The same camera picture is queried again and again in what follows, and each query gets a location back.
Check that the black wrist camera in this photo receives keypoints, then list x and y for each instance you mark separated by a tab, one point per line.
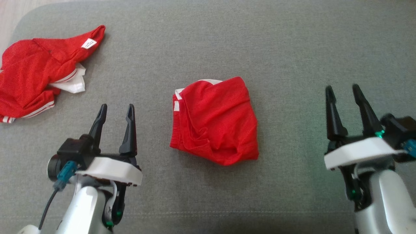
73	152
396	130

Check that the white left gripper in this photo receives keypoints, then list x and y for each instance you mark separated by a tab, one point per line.
113	170

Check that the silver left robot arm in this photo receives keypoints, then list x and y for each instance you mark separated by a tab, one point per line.
81	211

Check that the wide grey sofa seat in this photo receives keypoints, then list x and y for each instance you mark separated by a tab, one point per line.
260	39

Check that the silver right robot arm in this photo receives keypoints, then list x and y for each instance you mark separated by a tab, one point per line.
386	201

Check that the red jersey with number 23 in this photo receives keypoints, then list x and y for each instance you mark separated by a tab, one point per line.
29	78

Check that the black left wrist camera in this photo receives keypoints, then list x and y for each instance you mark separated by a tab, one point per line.
73	152

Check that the red shorts with white trim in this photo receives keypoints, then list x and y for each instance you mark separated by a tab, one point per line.
217	123

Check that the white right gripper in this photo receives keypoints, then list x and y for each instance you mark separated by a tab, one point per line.
357	151

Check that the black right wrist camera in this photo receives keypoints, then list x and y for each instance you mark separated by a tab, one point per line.
396	130

